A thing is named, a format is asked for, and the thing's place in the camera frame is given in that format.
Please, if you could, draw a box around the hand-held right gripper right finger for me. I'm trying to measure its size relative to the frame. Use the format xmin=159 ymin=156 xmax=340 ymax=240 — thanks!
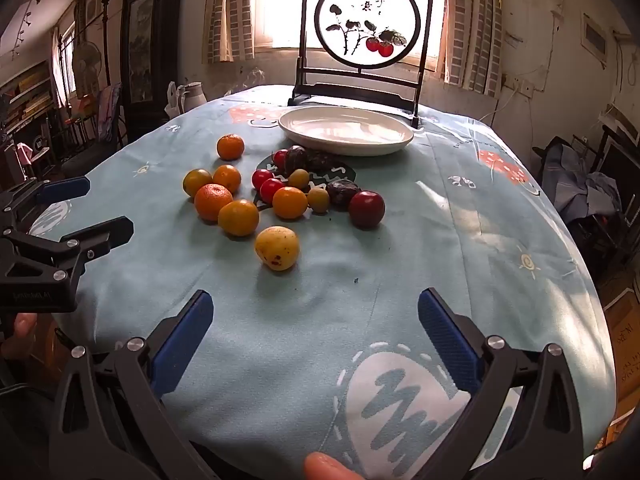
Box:
xmin=417 ymin=287 xmax=598 ymax=480

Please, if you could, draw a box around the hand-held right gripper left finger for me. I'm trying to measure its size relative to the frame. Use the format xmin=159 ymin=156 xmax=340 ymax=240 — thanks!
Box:
xmin=49 ymin=289 xmax=216 ymax=480

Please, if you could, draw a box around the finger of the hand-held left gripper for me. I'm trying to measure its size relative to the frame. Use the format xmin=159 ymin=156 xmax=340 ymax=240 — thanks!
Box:
xmin=0 ymin=216 xmax=135 ymax=288
xmin=0 ymin=176 xmax=92 ymax=226

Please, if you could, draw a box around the yellow-orange citrus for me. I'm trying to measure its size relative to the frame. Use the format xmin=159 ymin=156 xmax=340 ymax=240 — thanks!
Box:
xmin=182 ymin=168 xmax=214 ymax=198
xmin=218 ymin=199 xmax=260 ymax=237

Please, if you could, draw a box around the large bumpy orange mandarin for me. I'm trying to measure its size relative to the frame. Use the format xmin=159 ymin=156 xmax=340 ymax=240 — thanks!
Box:
xmin=194 ymin=183 xmax=234 ymax=222

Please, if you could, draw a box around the yellow spotted apricot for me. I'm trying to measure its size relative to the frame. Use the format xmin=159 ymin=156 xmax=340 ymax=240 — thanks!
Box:
xmin=254 ymin=226 xmax=301 ymax=272

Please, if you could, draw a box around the small orange mandarin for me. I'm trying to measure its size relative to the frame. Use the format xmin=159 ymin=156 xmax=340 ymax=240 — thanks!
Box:
xmin=216 ymin=133 xmax=246 ymax=162
xmin=272 ymin=186 xmax=309 ymax=220
xmin=213 ymin=164 xmax=242 ymax=194

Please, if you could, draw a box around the dark red plum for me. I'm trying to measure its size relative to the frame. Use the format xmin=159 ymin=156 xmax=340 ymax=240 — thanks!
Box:
xmin=348 ymin=190 xmax=386 ymax=229

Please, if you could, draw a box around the dark purple wrinkled fruit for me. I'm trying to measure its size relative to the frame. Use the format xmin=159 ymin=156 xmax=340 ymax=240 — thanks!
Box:
xmin=326 ymin=180 xmax=362 ymax=206
xmin=285 ymin=145 xmax=310 ymax=171
xmin=306 ymin=150 xmax=348 ymax=173

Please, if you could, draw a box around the white oval plate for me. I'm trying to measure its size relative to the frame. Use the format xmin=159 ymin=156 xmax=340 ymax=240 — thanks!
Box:
xmin=278 ymin=106 xmax=415 ymax=157

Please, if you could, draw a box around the person's left hand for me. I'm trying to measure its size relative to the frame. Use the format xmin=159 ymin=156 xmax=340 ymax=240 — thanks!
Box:
xmin=0 ymin=312 xmax=39 ymax=361

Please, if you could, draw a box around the person's right hand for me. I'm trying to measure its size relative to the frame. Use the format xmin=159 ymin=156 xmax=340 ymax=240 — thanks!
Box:
xmin=304 ymin=451 xmax=366 ymax=480

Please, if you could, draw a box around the dark chair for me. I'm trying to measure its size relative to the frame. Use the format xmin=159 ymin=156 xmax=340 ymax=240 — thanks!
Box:
xmin=60 ymin=82 xmax=126 ymax=171

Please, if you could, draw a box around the standing fan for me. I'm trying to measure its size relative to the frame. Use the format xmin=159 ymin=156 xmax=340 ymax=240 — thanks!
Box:
xmin=71 ymin=41 xmax=103 ymax=101

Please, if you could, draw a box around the light blue printed tablecloth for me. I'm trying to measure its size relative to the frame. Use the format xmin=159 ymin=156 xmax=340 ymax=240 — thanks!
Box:
xmin=27 ymin=84 xmax=618 ymax=480

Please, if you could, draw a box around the white plastic bag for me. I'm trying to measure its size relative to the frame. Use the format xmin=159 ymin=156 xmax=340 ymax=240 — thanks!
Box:
xmin=164 ymin=82 xmax=183 ymax=120

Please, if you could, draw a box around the white kettle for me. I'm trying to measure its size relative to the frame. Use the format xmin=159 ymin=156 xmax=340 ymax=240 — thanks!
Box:
xmin=177 ymin=81 xmax=207 ymax=111

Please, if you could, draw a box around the dark coat stand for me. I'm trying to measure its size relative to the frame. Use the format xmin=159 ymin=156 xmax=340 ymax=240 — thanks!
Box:
xmin=100 ymin=0 xmax=113 ymax=86

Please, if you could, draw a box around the dark cabinet with picture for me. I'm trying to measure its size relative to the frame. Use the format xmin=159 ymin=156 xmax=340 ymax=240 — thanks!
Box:
xmin=119 ymin=0 xmax=187 ymax=121

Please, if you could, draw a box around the cardboard box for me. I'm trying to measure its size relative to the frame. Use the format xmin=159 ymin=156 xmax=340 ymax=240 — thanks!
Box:
xmin=602 ymin=285 xmax=640 ymax=411

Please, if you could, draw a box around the pile of blue clothes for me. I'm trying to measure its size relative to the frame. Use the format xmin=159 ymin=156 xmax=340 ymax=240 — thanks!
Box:
xmin=532 ymin=135 xmax=631 ymax=231

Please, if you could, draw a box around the brick pattern curtain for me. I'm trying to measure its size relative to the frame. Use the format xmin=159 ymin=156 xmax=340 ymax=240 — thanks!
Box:
xmin=442 ymin=0 xmax=503 ymax=95
xmin=202 ymin=0 xmax=273 ymax=65

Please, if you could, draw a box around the dark monitor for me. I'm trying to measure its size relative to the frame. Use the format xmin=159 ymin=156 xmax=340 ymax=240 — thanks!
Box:
xmin=597 ymin=125 xmax=640 ymax=201

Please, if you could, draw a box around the bright window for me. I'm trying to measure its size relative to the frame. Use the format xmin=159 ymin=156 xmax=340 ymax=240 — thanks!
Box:
xmin=252 ymin=0 xmax=448 ymax=68

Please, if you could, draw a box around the dark framed painted table screen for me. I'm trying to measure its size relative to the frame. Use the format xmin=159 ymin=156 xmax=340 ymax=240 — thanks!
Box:
xmin=289 ymin=0 xmax=435 ymax=130

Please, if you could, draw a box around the wall shelf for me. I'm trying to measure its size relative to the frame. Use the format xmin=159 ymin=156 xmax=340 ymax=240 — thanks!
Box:
xmin=0 ymin=57 xmax=56 ymax=136

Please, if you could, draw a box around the wall outlet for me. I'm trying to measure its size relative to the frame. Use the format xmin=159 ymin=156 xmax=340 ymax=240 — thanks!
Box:
xmin=502 ymin=74 xmax=533 ymax=95

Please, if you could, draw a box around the wall vent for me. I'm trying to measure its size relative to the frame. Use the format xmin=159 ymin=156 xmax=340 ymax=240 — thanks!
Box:
xmin=581 ymin=12 xmax=610 ymax=67

